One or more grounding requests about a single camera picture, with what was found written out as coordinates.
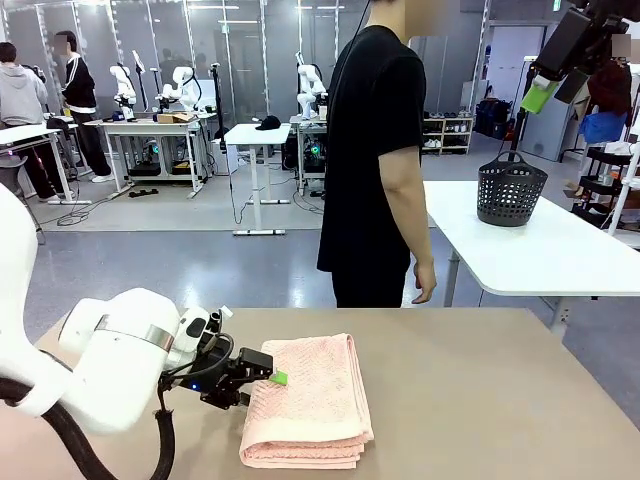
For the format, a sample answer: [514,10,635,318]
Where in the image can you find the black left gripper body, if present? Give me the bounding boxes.
[189,348,252,412]

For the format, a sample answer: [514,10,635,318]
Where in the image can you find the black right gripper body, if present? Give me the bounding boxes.
[535,0,631,82]

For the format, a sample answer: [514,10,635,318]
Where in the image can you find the pink towel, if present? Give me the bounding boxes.
[238,332,376,471]

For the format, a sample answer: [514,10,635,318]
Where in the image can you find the person's right forearm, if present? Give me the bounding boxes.
[387,184,435,264]

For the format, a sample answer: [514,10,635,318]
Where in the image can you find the person's right hand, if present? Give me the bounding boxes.
[410,255,439,305]

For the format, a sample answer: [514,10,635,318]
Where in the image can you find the dark red hanging coat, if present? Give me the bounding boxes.
[587,62,634,116]

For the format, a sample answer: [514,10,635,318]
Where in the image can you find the grey door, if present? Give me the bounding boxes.
[519,22,590,162]

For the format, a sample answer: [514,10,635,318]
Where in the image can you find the blue hanging bag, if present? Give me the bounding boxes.
[579,112,629,147]

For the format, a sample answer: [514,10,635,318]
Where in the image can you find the black bags pile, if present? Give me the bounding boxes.
[474,98,512,140]

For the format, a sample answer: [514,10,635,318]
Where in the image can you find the wooden shoe rack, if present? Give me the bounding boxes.
[423,115,474,156]

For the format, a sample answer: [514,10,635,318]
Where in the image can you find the black shelf cart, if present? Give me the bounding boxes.
[569,144,640,231]

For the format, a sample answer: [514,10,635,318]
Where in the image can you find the black perforated laundry basket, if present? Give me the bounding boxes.
[476,149,549,230]

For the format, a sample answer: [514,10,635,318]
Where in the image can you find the white side table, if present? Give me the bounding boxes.
[422,179,640,336]

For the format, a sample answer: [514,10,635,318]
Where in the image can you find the person in black clothes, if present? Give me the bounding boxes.
[316,0,439,309]

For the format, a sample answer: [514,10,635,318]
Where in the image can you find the white standing desk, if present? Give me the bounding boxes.
[224,122,294,237]

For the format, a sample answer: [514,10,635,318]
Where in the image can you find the white robot workbench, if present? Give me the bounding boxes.
[84,117,206,200]

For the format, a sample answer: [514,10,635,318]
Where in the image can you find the black tripod stand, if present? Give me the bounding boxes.
[209,62,230,141]

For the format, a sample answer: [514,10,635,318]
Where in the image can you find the grey office chair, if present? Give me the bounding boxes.
[0,154,29,196]

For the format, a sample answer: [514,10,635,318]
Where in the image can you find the white long desk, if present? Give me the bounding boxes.
[0,122,94,206]

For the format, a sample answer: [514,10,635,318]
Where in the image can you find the person in striped black jacket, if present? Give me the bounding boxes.
[53,30,114,184]

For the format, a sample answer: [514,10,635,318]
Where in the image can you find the person in grey hoodie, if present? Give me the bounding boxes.
[0,42,64,202]

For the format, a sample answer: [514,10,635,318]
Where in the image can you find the thin black left camera cable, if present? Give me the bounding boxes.
[158,332,236,396]

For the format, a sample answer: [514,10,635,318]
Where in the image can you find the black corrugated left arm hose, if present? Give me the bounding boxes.
[0,377,177,480]

